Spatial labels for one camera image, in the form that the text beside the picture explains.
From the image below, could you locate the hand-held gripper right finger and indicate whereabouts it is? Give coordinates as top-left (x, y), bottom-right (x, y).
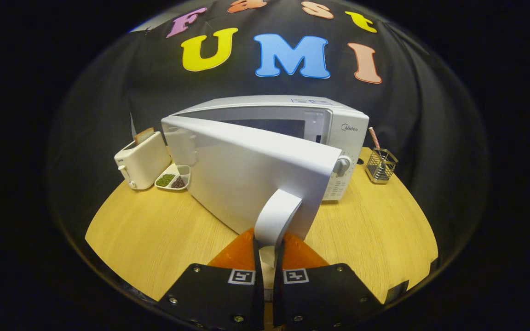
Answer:
top-left (272, 231), bottom-right (385, 331)

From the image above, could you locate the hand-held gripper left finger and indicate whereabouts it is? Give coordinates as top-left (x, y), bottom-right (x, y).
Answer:
top-left (157, 228), bottom-right (265, 331)

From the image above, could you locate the white microwave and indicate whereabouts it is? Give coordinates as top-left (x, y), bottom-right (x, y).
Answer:
top-left (161, 95), bottom-right (370, 249)

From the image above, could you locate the black flat object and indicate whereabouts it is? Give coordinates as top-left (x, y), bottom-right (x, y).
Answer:
top-left (384, 279), bottom-right (409, 305)

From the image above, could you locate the large divided bean dish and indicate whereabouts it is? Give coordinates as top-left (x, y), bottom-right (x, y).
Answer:
top-left (155, 164), bottom-right (191, 191)

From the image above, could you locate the white toaster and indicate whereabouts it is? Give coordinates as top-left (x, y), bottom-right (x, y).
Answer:
top-left (114, 131), bottom-right (172, 190)

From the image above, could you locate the toast slice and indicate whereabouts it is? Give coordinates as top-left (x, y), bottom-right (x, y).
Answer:
top-left (133, 127), bottom-right (155, 144)

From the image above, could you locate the wire mesh utensil holder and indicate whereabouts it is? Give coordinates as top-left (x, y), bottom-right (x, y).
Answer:
top-left (365, 148), bottom-right (398, 185)

